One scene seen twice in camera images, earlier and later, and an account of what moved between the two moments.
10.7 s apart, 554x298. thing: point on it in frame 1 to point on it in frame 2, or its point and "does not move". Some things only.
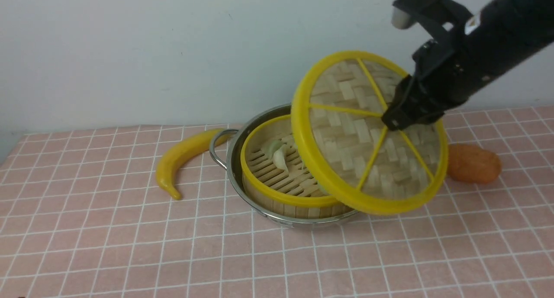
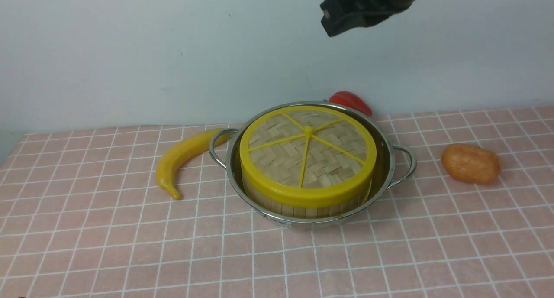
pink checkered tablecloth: [81, 216] does not move
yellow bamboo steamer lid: [338, 103] to [307, 156]
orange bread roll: [472, 164] does not move
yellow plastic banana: [180, 149] does not move
